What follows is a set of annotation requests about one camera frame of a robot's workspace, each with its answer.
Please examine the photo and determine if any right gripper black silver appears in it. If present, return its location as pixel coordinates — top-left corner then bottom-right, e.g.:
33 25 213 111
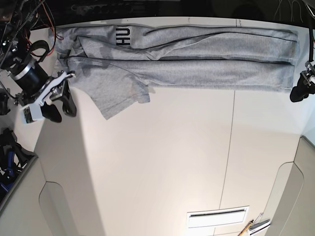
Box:
8 60 77 123

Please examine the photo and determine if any grey T-shirt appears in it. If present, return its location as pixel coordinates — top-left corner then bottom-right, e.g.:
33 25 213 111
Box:
55 25 299 119

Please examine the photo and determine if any black blue chair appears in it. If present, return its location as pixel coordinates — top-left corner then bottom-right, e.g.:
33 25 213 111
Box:
0 128 37 201

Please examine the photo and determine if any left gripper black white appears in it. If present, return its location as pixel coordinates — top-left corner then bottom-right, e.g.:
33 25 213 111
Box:
290 61 315 103

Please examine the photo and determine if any black device at left edge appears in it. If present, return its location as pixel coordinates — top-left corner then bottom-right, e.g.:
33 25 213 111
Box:
0 88 10 116

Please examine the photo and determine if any white grey stapler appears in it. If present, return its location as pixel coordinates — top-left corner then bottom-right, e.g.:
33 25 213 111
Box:
248 219 271 234

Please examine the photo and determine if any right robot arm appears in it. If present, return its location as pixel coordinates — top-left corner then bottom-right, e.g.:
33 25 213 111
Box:
0 0 77 124

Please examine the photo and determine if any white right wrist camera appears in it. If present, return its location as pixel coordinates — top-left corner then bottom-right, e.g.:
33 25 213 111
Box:
19 103 44 124

